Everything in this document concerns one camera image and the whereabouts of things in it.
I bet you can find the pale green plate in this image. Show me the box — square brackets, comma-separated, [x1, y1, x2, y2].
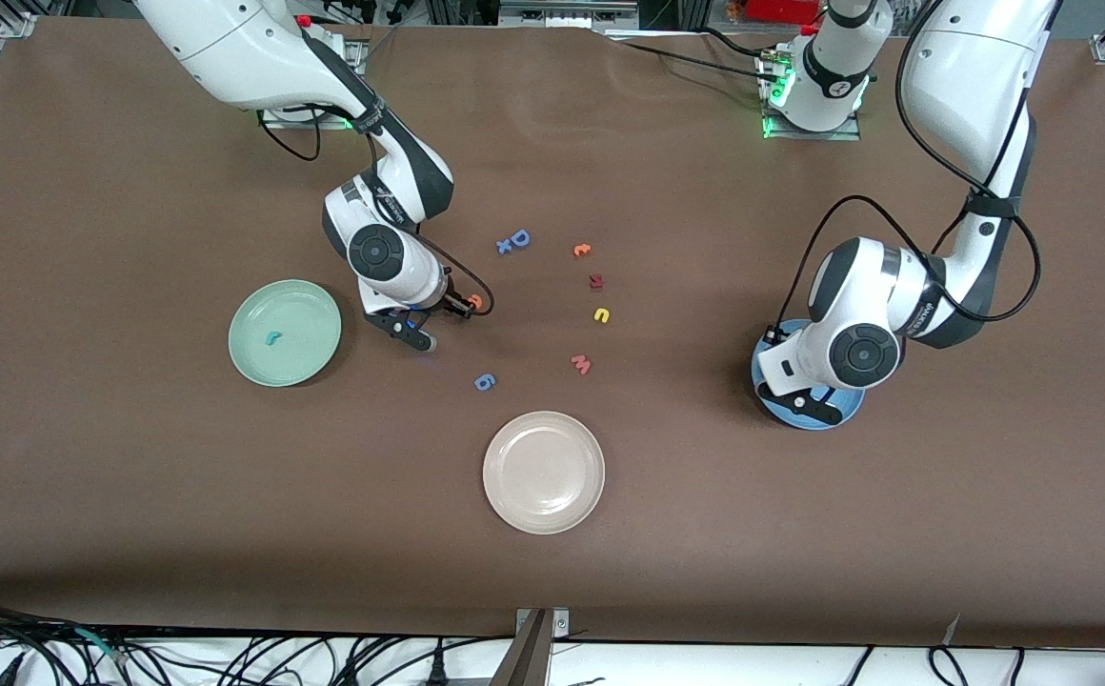
[228, 278, 343, 388]

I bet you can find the grey metal box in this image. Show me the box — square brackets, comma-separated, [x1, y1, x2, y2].
[498, 0, 641, 30]

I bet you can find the metal table bracket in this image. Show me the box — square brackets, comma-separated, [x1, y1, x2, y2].
[491, 608, 571, 686]

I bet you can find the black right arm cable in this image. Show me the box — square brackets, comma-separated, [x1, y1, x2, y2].
[255, 112, 496, 321]

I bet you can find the red object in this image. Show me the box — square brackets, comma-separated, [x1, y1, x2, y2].
[743, 0, 825, 25]

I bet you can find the beige plate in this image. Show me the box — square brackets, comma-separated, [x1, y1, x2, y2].
[482, 411, 606, 535]

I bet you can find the teal cable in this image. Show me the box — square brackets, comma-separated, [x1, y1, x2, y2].
[71, 627, 130, 666]

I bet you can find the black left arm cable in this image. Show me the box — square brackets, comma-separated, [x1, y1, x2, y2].
[776, 0, 1044, 330]

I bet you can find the blue plate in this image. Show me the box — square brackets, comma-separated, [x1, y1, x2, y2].
[750, 324, 868, 432]

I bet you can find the black cable on table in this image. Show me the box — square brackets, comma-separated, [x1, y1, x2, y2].
[610, 27, 792, 87]

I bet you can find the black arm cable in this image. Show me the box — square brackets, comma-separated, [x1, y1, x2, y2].
[776, 0, 1044, 330]
[255, 112, 496, 321]

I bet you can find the brown paper table cover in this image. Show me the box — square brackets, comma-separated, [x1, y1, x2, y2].
[0, 17, 1105, 651]

